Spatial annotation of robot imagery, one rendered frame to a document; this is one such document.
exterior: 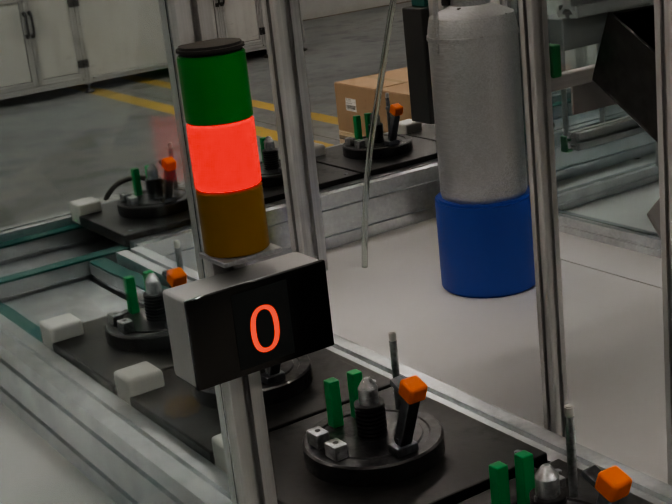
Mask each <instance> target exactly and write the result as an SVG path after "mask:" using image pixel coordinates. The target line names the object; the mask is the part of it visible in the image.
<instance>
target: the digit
mask: <svg viewBox="0 0 672 504"><path fill-rule="evenodd" d="M231 302H232V309H233V316H234V323H235V330H236V338H237V345H238V352H239V359H240V367H241V371H242V370H245V369H248V368H251V367H254V366H257V365H260V364H263V363H266V362H269V361H271V360H274V359H277V358H280V357H283V356H286V355H289V354H292V353H295V347H294V339H293V331H292V323H291V315H290V307H289V299H288V291H287V282H286V279H284V280H281V281H278V282H275V283H271V284H268V285H265V286H261V287H258V288H255V289H252V290H248V291H245V292H242V293H238V294H235V295H232V296H231Z"/></svg>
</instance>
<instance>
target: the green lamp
mask: <svg viewBox="0 0 672 504"><path fill-rule="evenodd" d="M177 65H178V72H179V79H180V86H181V93H182V100H183V107H184V114H185V121H186V123H188V124H189V125H193V126H213V125H223V124H229V123H234V122H238V121H242V120H245V119H248V118H250V117H251V116H252V115H253V107H252V99H251V91H250V83H249V75H248V67H247V60H246V52H245V49H244V48H243V47H242V49H240V50H238V51H234V52H230V53H226V54H220V55H213V56H204V57H181V56H179V55H178V56H177Z"/></svg>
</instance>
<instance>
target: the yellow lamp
mask: <svg viewBox="0 0 672 504"><path fill-rule="evenodd" d="M196 198H197V205H198V212H199V219H200V226H201V233H202V240H203V247H204V252H205V254H207V255H209V256H211V257H216V258H236V257H243V256H248V255H252V254H255V253H258V252H260V251H263V250H264V249H266V248H267V247H268V246H269V244H270V241H269V233H268V226H267V218H266V210H265V202H264V194H263V186H262V182H261V181H260V183H259V184H257V185H255V186H253V187H250V188H247V189H243V190H239V191H233V192H226V193H204V192H200V191H198V190H197V189H196Z"/></svg>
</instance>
